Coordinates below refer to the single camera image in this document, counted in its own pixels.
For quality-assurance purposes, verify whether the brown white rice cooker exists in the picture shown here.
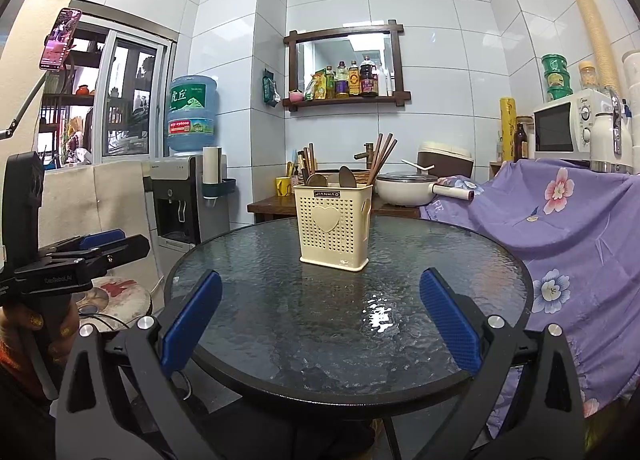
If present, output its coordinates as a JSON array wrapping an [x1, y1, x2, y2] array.
[[416, 141, 474, 180]]

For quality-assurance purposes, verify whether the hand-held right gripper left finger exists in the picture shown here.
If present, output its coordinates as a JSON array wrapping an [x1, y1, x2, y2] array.
[[54, 270, 226, 460]]

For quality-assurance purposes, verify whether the wooden washstand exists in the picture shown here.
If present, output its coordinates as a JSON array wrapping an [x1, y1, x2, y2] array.
[[246, 192, 423, 226]]

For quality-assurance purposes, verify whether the wooden framed mirror shelf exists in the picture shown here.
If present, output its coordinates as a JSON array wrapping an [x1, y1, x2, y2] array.
[[283, 19, 412, 112]]

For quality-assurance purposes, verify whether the beige cloth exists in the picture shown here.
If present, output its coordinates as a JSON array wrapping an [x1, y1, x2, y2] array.
[[42, 160, 163, 286]]

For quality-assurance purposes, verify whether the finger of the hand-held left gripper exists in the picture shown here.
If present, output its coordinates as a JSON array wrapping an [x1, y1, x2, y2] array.
[[15, 234, 151, 278], [42, 228, 127, 259]]

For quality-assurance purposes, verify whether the blue water bottle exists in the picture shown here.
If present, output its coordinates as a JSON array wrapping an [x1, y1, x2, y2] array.
[[167, 75, 221, 157]]

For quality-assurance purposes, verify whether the yellow seasoning packet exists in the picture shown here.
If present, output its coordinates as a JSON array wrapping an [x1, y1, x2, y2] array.
[[304, 69, 328, 102]]

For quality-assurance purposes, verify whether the cream plastic utensil holder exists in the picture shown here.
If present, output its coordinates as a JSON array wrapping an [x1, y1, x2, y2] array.
[[293, 183, 373, 272]]

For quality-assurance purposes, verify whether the teal plastic holder tray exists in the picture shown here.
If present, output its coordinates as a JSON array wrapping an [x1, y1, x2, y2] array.
[[200, 179, 237, 201]]

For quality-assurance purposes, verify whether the person's left forearm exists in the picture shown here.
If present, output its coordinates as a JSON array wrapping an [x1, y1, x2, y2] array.
[[0, 340, 51, 401]]

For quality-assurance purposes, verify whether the round glass table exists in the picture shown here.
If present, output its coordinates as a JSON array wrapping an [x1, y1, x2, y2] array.
[[164, 217, 533, 460]]

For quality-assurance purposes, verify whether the grey water dispenser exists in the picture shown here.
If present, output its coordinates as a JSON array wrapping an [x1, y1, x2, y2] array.
[[145, 155, 231, 248]]

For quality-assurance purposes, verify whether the printed round stool cushion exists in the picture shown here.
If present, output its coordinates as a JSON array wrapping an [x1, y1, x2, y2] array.
[[75, 276, 152, 336]]

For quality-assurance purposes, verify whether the white framed window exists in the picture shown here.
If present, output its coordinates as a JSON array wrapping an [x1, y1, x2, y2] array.
[[35, 0, 178, 173]]

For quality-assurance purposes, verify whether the tall stack of paper cups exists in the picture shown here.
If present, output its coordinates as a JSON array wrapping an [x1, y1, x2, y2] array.
[[566, 0, 621, 98]]

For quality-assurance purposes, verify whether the smartphone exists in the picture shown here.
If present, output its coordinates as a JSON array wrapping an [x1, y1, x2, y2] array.
[[40, 8, 82, 72]]

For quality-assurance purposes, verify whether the white microwave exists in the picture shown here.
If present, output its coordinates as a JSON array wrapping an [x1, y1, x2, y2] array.
[[532, 88, 613, 161]]

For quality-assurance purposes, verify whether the white kettle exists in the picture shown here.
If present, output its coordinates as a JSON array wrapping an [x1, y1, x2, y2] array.
[[590, 95, 635, 175]]

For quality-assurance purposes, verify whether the green wall packet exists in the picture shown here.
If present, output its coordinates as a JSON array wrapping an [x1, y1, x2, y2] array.
[[262, 69, 282, 108]]

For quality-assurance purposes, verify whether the white electric pan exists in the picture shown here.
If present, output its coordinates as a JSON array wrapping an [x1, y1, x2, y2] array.
[[375, 171, 437, 207]]

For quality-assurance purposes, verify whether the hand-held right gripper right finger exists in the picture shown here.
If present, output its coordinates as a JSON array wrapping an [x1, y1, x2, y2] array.
[[420, 268, 586, 460]]

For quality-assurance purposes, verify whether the white lint roller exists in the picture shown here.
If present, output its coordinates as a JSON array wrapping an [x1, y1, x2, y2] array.
[[432, 183, 476, 203]]

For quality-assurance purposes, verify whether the yellow wrapped roll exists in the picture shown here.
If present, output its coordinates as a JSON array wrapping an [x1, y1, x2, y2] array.
[[500, 97, 517, 162]]

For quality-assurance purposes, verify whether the bronze faucet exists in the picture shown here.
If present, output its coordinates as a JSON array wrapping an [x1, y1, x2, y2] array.
[[354, 141, 376, 171]]

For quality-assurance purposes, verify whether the person's left hand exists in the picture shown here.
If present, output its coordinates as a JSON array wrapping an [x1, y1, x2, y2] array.
[[0, 297, 81, 381]]

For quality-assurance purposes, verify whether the purple floral cloth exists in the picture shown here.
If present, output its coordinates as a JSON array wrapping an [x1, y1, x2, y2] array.
[[419, 157, 640, 421]]

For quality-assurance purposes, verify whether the dark soy sauce bottle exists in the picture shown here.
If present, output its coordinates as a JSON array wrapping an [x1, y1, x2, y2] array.
[[360, 56, 379, 97]]

